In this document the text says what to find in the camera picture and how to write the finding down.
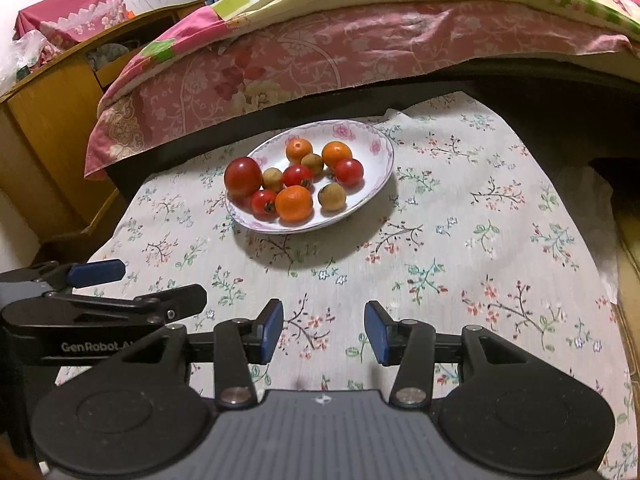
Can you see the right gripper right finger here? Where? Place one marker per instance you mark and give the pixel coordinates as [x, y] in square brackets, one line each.
[415, 348]

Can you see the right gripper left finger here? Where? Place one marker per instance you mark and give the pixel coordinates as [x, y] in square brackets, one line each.
[232, 346]

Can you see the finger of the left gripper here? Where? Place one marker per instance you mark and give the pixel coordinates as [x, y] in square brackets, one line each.
[57, 277]
[168, 305]

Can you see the small red tomato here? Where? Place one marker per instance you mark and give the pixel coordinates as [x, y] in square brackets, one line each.
[348, 172]
[298, 175]
[263, 204]

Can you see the large red tomato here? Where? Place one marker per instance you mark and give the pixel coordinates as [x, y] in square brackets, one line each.
[242, 177]

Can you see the brown longan fruit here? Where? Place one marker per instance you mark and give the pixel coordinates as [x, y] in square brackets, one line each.
[314, 163]
[332, 197]
[272, 180]

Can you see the small orange mandarin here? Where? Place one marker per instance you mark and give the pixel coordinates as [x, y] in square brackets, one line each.
[296, 149]

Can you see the floral white tablecloth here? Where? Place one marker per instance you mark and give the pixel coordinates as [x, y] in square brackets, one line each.
[468, 230]

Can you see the wooden cabinet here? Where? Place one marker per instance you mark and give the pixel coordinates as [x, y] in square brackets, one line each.
[46, 121]

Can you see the white floral plate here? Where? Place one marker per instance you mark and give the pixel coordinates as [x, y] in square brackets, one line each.
[368, 145]

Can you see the pink cloth covered box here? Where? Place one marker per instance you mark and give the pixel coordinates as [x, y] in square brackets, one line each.
[66, 23]

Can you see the pink floral quilt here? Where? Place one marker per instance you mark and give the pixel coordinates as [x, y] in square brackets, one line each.
[234, 57]

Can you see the dark bed frame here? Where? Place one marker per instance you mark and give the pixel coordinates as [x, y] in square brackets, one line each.
[539, 99]

